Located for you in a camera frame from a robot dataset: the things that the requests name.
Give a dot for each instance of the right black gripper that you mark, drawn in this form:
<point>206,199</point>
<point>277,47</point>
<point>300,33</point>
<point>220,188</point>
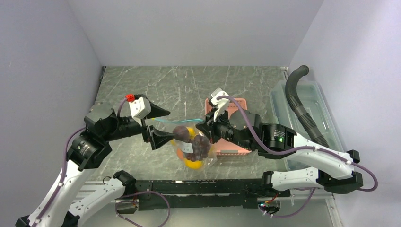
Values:
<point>210,126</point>

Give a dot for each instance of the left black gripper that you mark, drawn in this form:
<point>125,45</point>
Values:
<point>158,138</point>

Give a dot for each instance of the dark red grape bunch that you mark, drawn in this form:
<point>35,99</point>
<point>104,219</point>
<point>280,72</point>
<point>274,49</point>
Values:
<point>200,146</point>

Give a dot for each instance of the pink perforated plastic basket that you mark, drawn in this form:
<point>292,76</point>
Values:
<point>223,147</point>

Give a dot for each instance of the clear zip bag blue zipper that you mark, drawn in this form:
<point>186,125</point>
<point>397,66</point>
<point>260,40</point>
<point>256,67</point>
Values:
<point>187,147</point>

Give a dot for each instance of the orange fruit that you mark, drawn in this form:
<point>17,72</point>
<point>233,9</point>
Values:
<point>180,154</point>

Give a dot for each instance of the yellow lemon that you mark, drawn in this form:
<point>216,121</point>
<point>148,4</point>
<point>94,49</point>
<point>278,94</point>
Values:
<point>194,165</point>

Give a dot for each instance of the yellow mango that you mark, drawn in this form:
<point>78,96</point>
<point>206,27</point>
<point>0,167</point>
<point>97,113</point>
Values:
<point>191,132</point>

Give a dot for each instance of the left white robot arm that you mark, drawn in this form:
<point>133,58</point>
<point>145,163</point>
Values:
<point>85,151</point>

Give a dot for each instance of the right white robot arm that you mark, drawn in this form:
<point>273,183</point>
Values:
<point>325,168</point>

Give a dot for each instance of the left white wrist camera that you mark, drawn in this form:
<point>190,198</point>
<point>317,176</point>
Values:
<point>139,106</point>

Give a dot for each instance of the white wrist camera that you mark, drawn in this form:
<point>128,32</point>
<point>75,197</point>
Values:
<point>217,100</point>
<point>139,106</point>

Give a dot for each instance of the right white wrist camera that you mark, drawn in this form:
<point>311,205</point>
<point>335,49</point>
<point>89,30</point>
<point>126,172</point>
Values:
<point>217,100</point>

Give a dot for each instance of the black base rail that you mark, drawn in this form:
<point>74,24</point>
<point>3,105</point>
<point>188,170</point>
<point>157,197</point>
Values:
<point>159,194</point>

